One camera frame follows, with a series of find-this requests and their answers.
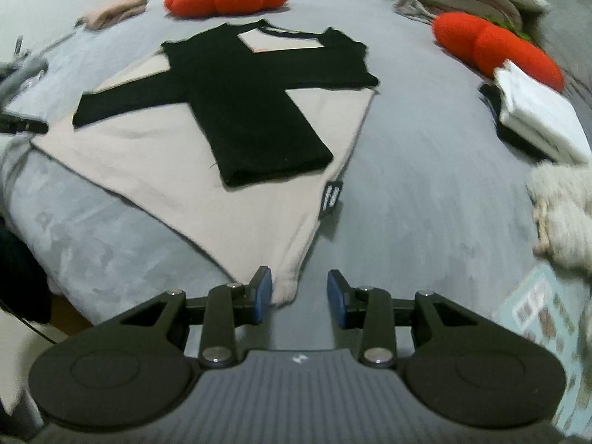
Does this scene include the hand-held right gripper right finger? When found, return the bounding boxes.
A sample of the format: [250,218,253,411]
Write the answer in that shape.
[326,268,482,368]

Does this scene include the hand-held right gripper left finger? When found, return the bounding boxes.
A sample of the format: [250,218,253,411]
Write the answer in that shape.
[118,266,273,368]

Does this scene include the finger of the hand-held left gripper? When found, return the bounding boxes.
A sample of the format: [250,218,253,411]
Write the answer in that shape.
[0,118,49,136]

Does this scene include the cream shirt with black sleeves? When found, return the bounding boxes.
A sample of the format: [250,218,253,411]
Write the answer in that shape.
[30,18,381,308]

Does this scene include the folded white clothes stack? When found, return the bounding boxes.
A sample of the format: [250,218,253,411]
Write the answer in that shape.
[478,82,556,158]

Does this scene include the folded pink cloth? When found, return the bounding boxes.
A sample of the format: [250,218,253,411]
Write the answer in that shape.
[83,0,149,31]

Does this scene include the fluffy white garment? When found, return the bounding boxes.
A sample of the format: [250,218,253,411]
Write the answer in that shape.
[526,161,592,271]

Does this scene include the grey quilted headboard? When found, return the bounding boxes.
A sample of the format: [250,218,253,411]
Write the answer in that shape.
[522,0,592,93]

